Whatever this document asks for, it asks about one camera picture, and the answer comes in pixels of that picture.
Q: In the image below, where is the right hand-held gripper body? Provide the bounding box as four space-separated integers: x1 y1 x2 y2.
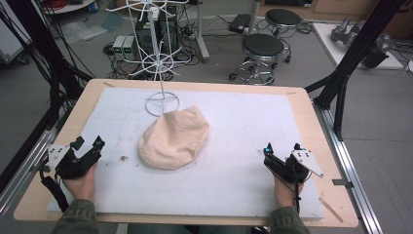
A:
263 149 325 185

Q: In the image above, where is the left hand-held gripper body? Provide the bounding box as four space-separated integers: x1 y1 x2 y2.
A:
48 143 102 180

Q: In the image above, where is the beige cloth hat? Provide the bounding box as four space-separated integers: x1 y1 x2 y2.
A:
137 104 210 171

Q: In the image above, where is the white wire hat rack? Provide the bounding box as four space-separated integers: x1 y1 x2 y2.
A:
105 0 193 118

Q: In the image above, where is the person's right hand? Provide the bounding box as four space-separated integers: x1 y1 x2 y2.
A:
274 175 305 210

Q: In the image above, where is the person's left hand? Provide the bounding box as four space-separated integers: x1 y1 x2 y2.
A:
62 163 98 203

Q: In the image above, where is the white foam mat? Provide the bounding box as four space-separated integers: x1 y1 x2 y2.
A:
46 87 324 221

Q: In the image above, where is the thin wooden stick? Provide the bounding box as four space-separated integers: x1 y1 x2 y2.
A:
319 197 344 224

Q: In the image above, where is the grey power supply unit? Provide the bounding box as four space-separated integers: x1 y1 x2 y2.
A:
123 35 141 61
112 35 127 61

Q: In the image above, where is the large black round stool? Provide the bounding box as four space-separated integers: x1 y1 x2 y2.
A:
228 33 292 87

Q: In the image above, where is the white floor platform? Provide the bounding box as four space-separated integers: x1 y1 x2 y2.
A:
312 21 406 71

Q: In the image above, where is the grey robot device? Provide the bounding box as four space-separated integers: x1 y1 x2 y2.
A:
330 17 392 69

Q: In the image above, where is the grey metal table leg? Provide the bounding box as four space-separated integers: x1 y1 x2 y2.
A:
194 0 211 63

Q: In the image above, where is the black flat box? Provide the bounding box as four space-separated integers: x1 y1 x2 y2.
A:
228 13 253 34

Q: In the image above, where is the black computer tower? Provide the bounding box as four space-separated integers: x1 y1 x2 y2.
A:
134 5 179 57

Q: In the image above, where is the small black round stool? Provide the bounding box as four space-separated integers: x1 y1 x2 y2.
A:
264 8 303 37

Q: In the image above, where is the white round table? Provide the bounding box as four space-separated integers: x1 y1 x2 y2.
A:
41 0 97 16

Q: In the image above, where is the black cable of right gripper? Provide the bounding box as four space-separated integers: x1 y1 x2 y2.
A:
292 169 302 215

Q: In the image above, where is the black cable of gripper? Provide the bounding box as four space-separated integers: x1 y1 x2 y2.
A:
292 169 302 215
39 165 70 214

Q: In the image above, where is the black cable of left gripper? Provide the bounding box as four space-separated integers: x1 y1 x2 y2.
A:
39 165 70 214

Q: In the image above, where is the aluminium rail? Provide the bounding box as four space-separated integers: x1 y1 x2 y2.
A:
0 129 56 217
312 102 385 234

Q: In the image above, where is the grey metal bracket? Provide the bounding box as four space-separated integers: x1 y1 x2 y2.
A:
331 177 355 190

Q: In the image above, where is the black metal frame with cables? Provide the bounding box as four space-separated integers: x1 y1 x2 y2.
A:
0 0 95 193

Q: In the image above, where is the black metal frame post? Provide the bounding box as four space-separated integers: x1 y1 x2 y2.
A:
304 0 408 142

